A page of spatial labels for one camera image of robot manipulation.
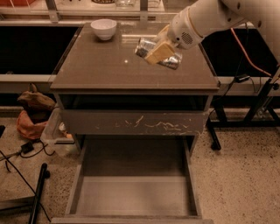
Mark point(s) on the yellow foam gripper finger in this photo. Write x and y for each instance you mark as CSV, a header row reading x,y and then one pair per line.
x,y
162,35
161,51

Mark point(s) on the black adapter on rail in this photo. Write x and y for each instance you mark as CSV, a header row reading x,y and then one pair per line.
x,y
241,78

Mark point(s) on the white ceramic bowl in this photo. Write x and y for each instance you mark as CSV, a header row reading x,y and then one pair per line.
x,y
104,29

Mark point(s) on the clear plastic bin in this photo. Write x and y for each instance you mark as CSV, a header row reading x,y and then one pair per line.
x,y
55,135

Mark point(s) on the black table frame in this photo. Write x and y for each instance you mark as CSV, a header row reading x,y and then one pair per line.
x,y
261,104

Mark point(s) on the orange cloth bag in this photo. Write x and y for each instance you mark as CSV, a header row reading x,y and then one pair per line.
x,y
31,125

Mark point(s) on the grey drawer cabinet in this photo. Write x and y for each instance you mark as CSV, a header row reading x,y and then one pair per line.
x,y
105,89

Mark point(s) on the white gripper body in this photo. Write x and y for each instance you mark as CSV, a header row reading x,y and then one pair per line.
x,y
181,31

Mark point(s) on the black metal stand leg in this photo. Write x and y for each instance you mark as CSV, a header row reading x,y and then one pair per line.
x,y
29,204

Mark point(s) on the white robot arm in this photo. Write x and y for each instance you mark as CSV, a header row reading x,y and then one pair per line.
x,y
204,17

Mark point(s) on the open grey middle drawer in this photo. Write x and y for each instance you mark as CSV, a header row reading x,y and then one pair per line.
x,y
133,180

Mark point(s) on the silver redbull can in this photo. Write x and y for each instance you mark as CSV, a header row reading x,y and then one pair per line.
x,y
145,45

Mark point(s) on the black power adapter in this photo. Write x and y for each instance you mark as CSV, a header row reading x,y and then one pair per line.
x,y
27,147

